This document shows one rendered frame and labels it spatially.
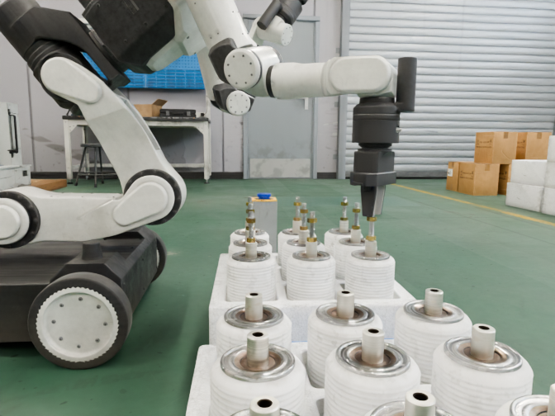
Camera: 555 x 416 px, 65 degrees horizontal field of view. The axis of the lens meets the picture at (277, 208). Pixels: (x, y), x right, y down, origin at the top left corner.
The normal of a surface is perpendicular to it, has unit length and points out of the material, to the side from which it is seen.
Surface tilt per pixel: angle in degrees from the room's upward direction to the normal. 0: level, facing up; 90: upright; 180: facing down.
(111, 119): 113
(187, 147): 90
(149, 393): 0
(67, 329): 90
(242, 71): 104
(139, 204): 90
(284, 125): 90
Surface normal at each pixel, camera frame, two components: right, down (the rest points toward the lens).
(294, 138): 0.11, 0.15
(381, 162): 0.80, 0.10
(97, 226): -0.27, 0.33
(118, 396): 0.01, -0.99
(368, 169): -0.60, 0.11
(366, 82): -0.40, 0.13
